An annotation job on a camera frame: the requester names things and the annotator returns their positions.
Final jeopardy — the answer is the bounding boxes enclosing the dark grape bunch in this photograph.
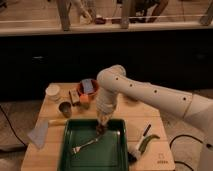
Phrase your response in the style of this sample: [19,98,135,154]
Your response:
[96,124,107,135]

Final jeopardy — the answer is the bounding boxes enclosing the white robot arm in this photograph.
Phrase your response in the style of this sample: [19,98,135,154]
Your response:
[96,65,213,171]

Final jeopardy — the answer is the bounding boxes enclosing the green plastic tray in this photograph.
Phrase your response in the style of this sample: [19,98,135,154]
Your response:
[57,119,129,171]

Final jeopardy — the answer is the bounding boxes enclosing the orange fruit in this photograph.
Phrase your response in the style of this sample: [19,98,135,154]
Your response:
[80,94,90,109]

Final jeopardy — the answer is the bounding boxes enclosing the orange bowl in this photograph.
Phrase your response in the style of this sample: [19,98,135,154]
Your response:
[77,78,99,97]

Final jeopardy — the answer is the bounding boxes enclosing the brown wooden block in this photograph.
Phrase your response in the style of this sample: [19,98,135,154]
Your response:
[69,89,80,106]

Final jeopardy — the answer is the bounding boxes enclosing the blue sponge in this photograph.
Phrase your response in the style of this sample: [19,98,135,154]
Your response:
[81,79,94,94]

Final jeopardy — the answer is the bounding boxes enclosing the dark metal cup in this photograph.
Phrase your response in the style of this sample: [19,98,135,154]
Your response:
[59,102,72,118]

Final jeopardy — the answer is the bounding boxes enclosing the silver metal fork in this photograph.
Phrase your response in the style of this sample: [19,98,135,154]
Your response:
[70,137,100,155]

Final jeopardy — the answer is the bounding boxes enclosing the white black brush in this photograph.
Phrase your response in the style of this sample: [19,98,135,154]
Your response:
[128,143,141,163]

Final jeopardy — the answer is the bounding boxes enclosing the white round container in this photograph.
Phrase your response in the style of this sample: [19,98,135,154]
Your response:
[45,84,60,101]

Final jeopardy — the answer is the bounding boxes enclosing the spatula with wooden handle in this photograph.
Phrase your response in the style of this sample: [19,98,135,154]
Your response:
[27,119,67,149]

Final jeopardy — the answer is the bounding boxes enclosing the black cable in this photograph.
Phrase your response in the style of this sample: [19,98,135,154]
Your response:
[0,105,28,149]
[168,133,204,171]

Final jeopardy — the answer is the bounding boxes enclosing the black left cable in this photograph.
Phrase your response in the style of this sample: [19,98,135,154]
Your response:
[0,105,28,149]

